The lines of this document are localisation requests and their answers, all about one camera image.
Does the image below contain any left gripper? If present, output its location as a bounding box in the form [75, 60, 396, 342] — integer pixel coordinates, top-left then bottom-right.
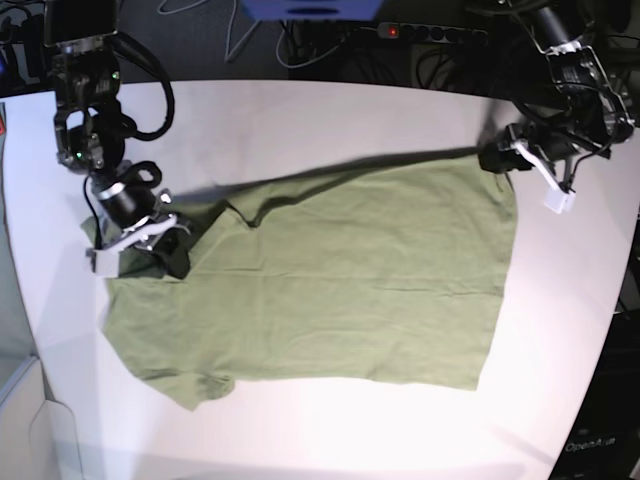
[478, 122, 613, 185]

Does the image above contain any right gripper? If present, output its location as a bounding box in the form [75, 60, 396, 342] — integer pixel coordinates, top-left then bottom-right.
[90, 179, 192, 279]

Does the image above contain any green T-shirt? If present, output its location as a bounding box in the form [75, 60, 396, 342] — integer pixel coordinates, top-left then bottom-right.
[102, 156, 517, 410]

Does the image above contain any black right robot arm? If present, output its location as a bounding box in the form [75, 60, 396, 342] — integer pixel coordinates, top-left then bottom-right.
[44, 1, 191, 279]

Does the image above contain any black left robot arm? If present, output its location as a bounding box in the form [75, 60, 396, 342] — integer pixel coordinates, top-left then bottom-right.
[465, 1, 636, 193]

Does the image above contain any black power strip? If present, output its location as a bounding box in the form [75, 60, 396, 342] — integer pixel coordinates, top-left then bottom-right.
[374, 22, 489, 47]

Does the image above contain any blue box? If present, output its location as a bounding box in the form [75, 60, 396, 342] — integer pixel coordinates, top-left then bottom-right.
[241, 0, 383, 21]

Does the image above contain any black OpenArm case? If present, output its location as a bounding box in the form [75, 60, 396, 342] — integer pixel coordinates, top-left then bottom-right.
[550, 310, 639, 479]

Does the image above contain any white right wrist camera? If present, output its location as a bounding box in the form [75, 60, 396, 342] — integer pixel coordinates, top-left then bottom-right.
[86, 249, 120, 279]

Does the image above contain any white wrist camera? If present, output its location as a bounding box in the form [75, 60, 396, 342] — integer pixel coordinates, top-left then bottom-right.
[86, 249, 120, 279]
[544, 188, 576, 214]

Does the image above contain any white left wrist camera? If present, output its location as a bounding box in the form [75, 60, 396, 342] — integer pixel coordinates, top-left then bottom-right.
[544, 188, 576, 214]

